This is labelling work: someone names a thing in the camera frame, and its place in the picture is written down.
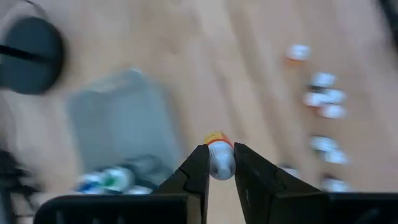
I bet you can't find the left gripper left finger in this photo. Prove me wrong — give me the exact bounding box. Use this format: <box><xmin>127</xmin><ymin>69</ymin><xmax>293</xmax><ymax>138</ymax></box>
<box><xmin>34</xmin><ymin>144</ymin><xmax>210</xmax><ymax>224</ymax></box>

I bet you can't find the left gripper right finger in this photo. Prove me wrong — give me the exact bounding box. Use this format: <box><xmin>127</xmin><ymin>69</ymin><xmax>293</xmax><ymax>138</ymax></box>
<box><xmin>234</xmin><ymin>142</ymin><xmax>398</xmax><ymax>224</ymax></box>

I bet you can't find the small orange food colouring bottle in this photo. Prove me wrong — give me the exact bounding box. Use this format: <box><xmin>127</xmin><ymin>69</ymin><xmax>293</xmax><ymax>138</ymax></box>
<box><xmin>284</xmin><ymin>43</ymin><xmax>312</xmax><ymax>68</ymax></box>
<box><xmin>203</xmin><ymin>130</ymin><xmax>237</xmax><ymax>181</ymax></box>
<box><xmin>317</xmin><ymin>104</ymin><xmax>346</xmax><ymax>119</ymax></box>
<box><xmin>303</xmin><ymin>91</ymin><xmax>326</xmax><ymax>108</ymax></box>

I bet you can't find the large green food colouring bottle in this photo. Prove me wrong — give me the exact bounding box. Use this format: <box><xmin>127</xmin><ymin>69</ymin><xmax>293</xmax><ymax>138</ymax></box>
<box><xmin>102</xmin><ymin>166</ymin><xmax>136</xmax><ymax>192</ymax></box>

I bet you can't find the large blue food colouring bottle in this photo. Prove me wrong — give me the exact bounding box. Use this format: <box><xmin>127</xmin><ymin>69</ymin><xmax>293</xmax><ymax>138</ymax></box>
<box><xmin>74</xmin><ymin>174</ymin><xmax>105</xmax><ymax>194</ymax></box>

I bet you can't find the small purple food colouring bottle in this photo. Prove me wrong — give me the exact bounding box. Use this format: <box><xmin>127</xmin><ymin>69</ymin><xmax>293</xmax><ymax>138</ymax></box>
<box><xmin>323</xmin><ymin>88</ymin><xmax>348</xmax><ymax>105</ymax></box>

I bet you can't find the small dark blue colouring bottle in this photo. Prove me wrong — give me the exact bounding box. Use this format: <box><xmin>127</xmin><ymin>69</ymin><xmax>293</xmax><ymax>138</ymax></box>
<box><xmin>309</xmin><ymin>135</ymin><xmax>340</xmax><ymax>153</ymax></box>

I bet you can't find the small dark red colouring bottle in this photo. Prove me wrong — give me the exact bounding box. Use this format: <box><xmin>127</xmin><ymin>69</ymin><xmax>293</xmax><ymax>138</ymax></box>
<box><xmin>322</xmin><ymin>149</ymin><xmax>351</xmax><ymax>166</ymax></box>

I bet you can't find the grey plastic bin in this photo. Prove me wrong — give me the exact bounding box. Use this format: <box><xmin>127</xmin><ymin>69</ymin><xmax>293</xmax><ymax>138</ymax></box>
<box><xmin>67</xmin><ymin>67</ymin><xmax>184</xmax><ymax>195</ymax></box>

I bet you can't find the globe table lamp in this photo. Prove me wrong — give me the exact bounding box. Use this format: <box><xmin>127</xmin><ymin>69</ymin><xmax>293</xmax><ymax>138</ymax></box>
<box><xmin>0</xmin><ymin>16</ymin><xmax>66</xmax><ymax>96</ymax></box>

